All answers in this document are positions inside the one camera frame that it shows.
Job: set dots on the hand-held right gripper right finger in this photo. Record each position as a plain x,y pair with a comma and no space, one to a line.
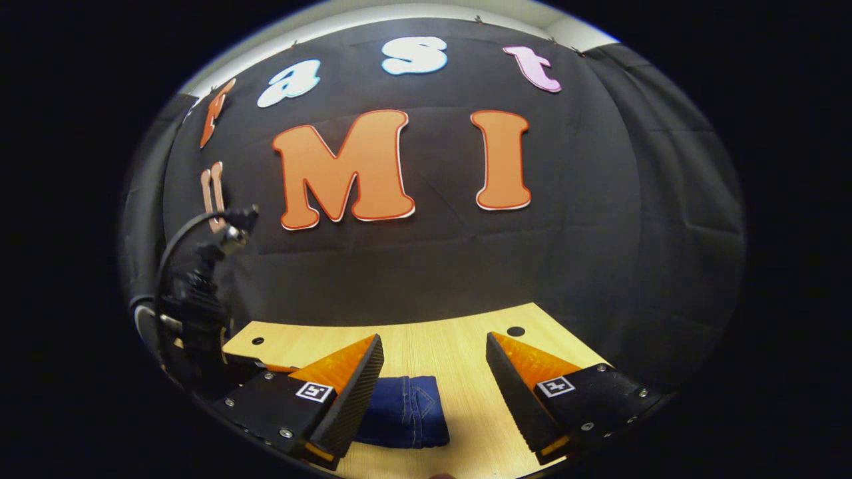
519,399

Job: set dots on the blue jeans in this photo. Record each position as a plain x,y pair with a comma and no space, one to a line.
406,412

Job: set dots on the black backdrop cloth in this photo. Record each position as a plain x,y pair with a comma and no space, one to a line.
566,266

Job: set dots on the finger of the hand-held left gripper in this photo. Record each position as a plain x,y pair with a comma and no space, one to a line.
243,367

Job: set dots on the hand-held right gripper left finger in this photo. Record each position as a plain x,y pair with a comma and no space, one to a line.
356,399

